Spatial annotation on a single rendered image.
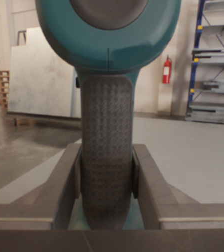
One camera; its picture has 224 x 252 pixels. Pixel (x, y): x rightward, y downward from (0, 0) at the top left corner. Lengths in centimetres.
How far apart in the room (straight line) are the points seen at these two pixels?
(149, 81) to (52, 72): 257
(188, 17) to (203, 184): 461
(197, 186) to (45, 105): 279
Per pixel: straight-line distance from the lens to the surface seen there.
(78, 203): 17
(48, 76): 303
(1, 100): 575
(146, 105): 477
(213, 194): 33
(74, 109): 277
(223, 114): 363
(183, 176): 36
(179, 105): 469
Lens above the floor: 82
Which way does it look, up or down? 14 degrees down
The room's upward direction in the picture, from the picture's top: 1 degrees clockwise
